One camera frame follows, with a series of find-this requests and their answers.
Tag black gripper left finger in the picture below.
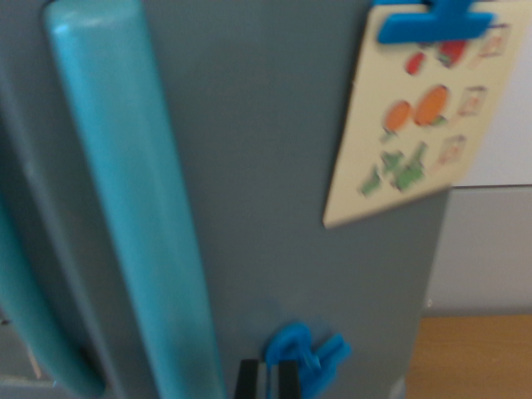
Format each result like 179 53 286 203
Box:
234 359 261 399

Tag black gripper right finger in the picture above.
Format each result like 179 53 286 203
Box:
277 360 303 399

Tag grey toy refrigerator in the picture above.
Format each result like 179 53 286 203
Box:
0 0 452 399

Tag blue clip without card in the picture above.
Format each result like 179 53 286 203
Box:
264 320 353 399

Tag cream grocery list card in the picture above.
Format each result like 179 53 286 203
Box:
323 3 523 229

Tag blue clip holding card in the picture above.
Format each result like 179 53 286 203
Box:
372 0 498 45

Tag teal fridge door handle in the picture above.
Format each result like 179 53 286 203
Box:
43 0 228 399

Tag teal freezer door handle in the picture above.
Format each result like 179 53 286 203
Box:
0 195 106 398

